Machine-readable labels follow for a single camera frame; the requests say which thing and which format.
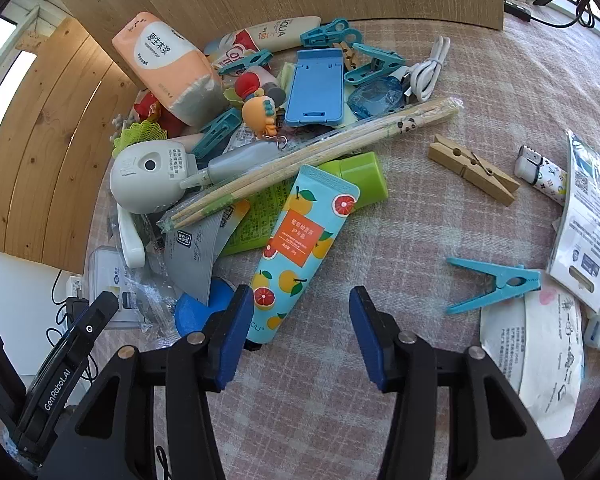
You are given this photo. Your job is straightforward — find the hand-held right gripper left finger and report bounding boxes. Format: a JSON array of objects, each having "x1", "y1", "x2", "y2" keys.
[{"x1": 37, "y1": 284, "x2": 255, "y2": 480}]

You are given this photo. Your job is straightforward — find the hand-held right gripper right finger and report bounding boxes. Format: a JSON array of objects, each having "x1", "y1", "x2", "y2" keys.
[{"x1": 349, "y1": 285, "x2": 566, "y2": 480}]

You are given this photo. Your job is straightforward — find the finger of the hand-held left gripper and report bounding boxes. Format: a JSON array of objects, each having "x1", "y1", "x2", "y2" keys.
[{"x1": 45, "y1": 291, "x2": 120, "y2": 365}]

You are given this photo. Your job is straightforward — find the teal plastic clothespin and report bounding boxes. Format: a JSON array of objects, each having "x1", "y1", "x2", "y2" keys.
[
  {"x1": 217, "y1": 50, "x2": 274, "y2": 77},
  {"x1": 446, "y1": 257, "x2": 542, "y2": 315},
  {"x1": 190, "y1": 109, "x2": 244, "y2": 157},
  {"x1": 300, "y1": 18, "x2": 352, "y2": 47},
  {"x1": 344, "y1": 42, "x2": 409, "y2": 85}
]

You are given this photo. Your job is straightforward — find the white printed paper bag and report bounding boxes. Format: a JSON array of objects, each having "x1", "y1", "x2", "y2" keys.
[{"x1": 480, "y1": 284, "x2": 586, "y2": 441}]

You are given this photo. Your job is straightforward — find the white printed packet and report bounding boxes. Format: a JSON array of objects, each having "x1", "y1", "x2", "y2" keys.
[{"x1": 547, "y1": 129, "x2": 600, "y2": 314}]

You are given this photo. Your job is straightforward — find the white USB cable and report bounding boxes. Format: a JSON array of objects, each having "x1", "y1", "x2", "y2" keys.
[{"x1": 401, "y1": 36, "x2": 452, "y2": 104}]

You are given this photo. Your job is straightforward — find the peach tissue pack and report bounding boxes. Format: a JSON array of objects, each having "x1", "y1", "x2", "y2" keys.
[{"x1": 111, "y1": 12, "x2": 230, "y2": 127}]

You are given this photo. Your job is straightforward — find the black power adapter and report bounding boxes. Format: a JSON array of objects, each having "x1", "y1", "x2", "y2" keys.
[{"x1": 65, "y1": 297, "x2": 89, "y2": 322}]

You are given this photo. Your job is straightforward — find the white power strip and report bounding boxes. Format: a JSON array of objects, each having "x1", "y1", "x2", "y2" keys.
[{"x1": 66, "y1": 272, "x2": 87, "y2": 300}]

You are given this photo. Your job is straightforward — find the blue round lid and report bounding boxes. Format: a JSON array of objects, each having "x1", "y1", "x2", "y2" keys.
[{"x1": 175, "y1": 277, "x2": 237, "y2": 339}]

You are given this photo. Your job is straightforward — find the crinkled clear plastic wrapper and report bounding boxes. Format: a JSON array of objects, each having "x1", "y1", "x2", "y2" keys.
[{"x1": 122, "y1": 277, "x2": 177, "y2": 343}]

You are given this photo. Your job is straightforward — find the grey foil sachet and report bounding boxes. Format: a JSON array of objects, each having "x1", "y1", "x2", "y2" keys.
[{"x1": 163, "y1": 205, "x2": 251, "y2": 307}]

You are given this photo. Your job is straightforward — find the fruit print hand cream tube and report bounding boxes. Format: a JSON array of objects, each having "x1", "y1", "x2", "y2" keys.
[{"x1": 243, "y1": 164, "x2": 360, "y2": 346}]

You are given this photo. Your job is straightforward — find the lime green tube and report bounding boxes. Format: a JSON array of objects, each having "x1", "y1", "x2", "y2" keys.
[{"x1": 219, "y1": 151, "x2": 389, "y2": 256}]

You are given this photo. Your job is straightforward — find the grey squeeze tube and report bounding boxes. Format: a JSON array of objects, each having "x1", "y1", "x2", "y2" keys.
[{"x1": 180, "y1": 140, "x2": 289, "y2": 189}]

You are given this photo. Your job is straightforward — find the wooden slat panel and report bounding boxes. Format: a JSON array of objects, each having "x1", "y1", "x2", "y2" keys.
[{"x1": 0, "y1": 15, "x2": 148, "y2": 271}]

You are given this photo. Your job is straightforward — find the yellow shuttlecock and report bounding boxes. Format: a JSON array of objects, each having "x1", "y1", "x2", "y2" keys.
[{"x1": 111, "y1": 119, "x2": 169, "y2": 157}]

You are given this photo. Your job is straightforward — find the wooden clothespin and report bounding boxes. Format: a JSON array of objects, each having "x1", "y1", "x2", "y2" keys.
[{"x1": 427, "y1": 133, "x2": 522, "y2": 206}]

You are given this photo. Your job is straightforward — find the wrapped bamboo chopsticks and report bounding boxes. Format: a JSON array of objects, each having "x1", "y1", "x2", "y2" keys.
[{"x1": 161, "y1": 97, "x2": 464, "y2": 234}]

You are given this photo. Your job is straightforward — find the clear blue plastic case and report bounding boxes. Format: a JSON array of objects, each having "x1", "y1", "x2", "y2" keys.
[{"x1": 347, "y1": 77, "x2": 406, "y2": 121}]

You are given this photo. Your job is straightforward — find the patterned white lighter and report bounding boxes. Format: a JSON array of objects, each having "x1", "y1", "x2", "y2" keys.
[{"x1": 513, "y1": 144, "x2": 569, "y2": 206}]

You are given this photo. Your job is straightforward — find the red toy figure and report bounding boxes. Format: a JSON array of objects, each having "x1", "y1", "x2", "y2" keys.
[{"x1": 234, "y1": 72, "x2": 282, "y2": 107}]

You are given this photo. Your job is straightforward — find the blue phone stand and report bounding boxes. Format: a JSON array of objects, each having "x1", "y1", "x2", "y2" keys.
[{"x1": 284, "y1": 48, "x2": 345, "y2": 127}]

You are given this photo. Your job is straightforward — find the small dotted wooden clip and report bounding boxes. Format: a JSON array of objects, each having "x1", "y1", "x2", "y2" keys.
[{"x1": 339, "y1": 42, "x2": 362, "y2": 69}]

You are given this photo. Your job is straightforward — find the red white snack packet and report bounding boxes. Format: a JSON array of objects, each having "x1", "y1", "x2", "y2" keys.
[{"x1": 204, "y1": 30, "x2": 262, "y2": 69}]

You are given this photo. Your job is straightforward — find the white sunscreen tube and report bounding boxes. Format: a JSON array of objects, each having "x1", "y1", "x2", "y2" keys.
[{"x1": 244, "y1": 15, "x2": 322, "y2": 54}]

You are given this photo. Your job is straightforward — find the black power strip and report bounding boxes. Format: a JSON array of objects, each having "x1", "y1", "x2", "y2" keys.
[{"x1": 503, "y1": 0, "x2": 532, "y2": 22}]

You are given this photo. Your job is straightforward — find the orange octopus keychain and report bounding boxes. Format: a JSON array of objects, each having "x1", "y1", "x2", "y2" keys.
[{"x1": 240, "y1": 94, "x2": 292, "y2": 152}]

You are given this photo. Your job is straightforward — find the window frame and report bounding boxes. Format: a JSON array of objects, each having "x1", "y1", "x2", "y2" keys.
[{"x1": 0, "y1": 0, "x2": 61, "y2": 126}]

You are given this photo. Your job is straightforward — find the black cable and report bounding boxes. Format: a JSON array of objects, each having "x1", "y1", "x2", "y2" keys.
[{"x1": 529, "y1": 0, "x2": 600, "y2": 30}]

